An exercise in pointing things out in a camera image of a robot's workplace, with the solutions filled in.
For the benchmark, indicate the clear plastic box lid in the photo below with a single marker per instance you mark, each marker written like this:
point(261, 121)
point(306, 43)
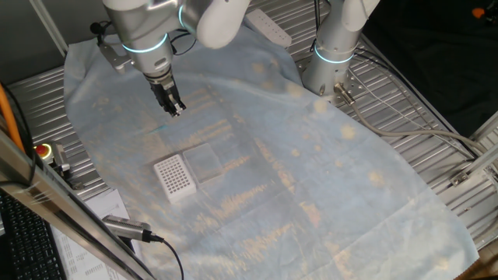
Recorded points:
point(203, 163)

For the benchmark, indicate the printed paper sheet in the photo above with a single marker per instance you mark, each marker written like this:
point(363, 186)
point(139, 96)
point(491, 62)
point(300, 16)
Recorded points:
point(105, 202)

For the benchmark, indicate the small black clamp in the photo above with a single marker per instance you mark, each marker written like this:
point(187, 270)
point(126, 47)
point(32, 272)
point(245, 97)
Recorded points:
point(72, 179)

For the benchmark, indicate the aluminium frame bar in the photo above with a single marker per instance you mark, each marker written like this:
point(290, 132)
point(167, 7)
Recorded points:
point(58, 210)

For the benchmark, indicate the black keyboard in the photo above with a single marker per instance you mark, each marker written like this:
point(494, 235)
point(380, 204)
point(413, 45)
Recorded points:
point(27, 245)

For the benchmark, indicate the small orange object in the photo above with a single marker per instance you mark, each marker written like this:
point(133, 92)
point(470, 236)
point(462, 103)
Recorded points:
point(478, 12)

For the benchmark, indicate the white pipette tip holder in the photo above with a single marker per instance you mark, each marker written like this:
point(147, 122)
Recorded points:
point(183, 192)

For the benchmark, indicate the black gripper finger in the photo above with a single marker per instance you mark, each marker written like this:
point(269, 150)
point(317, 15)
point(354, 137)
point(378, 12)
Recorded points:
point(173, 110)
point(181, 106)

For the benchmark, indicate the aluminium frame beam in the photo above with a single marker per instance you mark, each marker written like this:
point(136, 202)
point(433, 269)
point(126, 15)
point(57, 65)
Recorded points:
point(482, 155)

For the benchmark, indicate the grey aluminium frame post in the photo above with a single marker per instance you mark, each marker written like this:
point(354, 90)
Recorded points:
point(48, 27)

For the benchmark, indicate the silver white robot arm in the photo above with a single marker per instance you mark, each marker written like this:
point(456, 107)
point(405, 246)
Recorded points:
point(144, 27)

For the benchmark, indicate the white power strip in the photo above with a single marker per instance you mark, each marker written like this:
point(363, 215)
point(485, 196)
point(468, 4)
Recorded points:
point(268, 27)

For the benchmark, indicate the black foam microphone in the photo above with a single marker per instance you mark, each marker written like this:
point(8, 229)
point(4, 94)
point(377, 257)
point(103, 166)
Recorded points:
point(95, 28)

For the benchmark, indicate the emergency stop button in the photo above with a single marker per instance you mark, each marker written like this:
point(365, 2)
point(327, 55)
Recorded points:
point(43, 150)

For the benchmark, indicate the light blue table cloth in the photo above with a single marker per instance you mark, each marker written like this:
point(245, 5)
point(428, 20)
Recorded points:
point(292, 194)

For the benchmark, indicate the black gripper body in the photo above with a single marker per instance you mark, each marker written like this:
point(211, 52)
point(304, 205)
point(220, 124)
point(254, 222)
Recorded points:
point(163, 91)

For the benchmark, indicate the blue pipette tip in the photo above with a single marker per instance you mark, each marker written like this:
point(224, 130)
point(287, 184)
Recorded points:
point(157, 130)

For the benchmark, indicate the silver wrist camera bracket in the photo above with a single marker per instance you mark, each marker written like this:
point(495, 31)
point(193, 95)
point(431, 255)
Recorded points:
point(114, 58)

